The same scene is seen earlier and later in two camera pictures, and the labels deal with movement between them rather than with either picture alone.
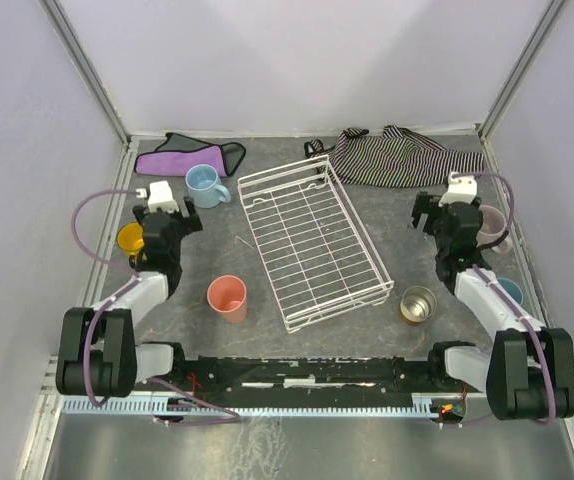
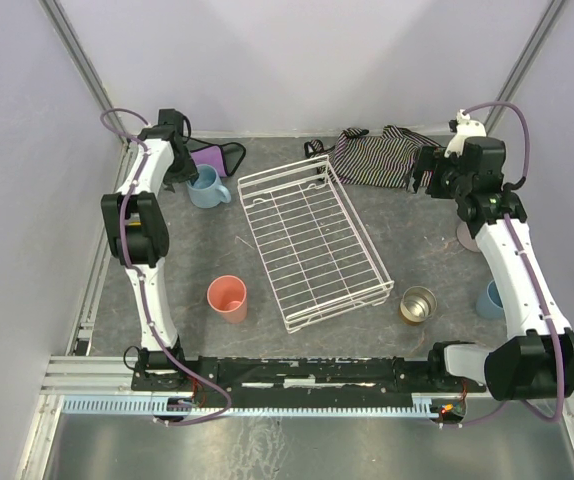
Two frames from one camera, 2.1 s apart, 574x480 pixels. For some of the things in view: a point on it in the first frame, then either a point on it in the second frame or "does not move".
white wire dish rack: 310,248 does not move
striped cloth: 394,157 does not move
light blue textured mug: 201,181 does not move
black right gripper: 437,211 -> 425,170
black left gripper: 168,218 -> 185,167
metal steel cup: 418,304 does not move
